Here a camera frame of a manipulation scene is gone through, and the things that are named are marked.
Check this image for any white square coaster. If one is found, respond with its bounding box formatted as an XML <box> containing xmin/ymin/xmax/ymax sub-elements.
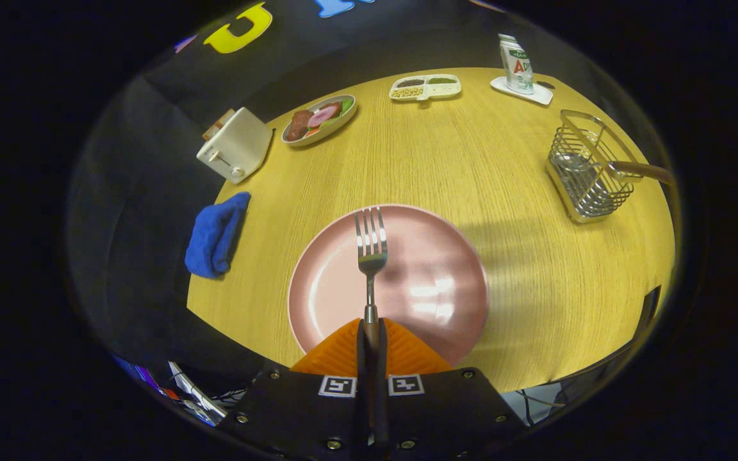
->
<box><xmin>490</xmin><ymin>76</ymin><xmax>554</xmax><ymax>106</ymax></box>

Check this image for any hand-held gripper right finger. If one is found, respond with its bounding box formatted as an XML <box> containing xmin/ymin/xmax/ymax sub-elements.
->
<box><xmin>379</xmin><ymin>317</ymin><xmax>527</xmax><ymax>461</ymax></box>

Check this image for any bowl of toy food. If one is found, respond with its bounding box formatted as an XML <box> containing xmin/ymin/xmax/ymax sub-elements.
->
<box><xmin>281</xmin><ymin>94</ymin><xmax>357</xmax><ymax>147</ymax></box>

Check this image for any white divided dish of beans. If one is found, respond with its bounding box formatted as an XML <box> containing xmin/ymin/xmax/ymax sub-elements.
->
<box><xmin>389</xmin><ymin>74</ymin><xmax>462</xmax><ymax>103</ymax></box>

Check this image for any pink plate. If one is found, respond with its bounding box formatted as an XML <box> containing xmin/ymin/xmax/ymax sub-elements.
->
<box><xmin>288</xmin><ymin>204</ymin><xmax>490</xmax><ymax>367</ymax></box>

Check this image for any white toaster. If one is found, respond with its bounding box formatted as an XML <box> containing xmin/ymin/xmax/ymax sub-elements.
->
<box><xmin>196</xmin><ymin>107</ymin><xmax>275</xmax><ymax>185</ymax></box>

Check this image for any metal wire cutlery basket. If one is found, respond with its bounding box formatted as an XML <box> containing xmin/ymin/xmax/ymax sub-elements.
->
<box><xmin>545</xmin><ymin>109</ymin><xmax>644</xmax><ymax>224</ymax></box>

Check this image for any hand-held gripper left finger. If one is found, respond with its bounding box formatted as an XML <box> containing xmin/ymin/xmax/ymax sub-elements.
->
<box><xmin>215</xmin><ymin>317</ymin><xmax>370</xmax><ymax>461</ymax></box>

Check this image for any black backdrop cloth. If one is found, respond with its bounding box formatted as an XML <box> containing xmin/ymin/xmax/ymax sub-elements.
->
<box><xmin>65</xmin><ymin>0</ymin><xmax>664</xmax><ymax>391</ymax></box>

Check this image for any blue cloth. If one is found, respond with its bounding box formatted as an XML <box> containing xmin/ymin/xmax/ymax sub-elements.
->
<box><xmin>184</xmin><ymin>191</ymin><xmax>252</xmax><ymax>279</ymax></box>

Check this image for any black table bracket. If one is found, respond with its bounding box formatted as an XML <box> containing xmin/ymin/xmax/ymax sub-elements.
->
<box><xmin>637</xmin><ymin>285</ymin><xmax>662</xmax><ymax>335</ymax></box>

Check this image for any metal spoon wooden handle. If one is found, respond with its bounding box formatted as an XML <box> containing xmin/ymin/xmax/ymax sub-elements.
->
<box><xmin>553</xmin><ymin>152</ymin><xmax>675</xmax><ymax>188</ymax></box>

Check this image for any metal fork wooden handle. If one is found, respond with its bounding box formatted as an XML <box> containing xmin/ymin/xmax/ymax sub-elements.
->
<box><xmin>354</xmin><ymin>206</ymin><xmax>389</xmax><ymax>372</ymax></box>

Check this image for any white drink bottle green cap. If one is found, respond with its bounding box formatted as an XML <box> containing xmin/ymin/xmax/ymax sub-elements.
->
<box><xmin>498</xmin><ymin>33</ymin><xmax>534</xmax><ymax>95</ymax></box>

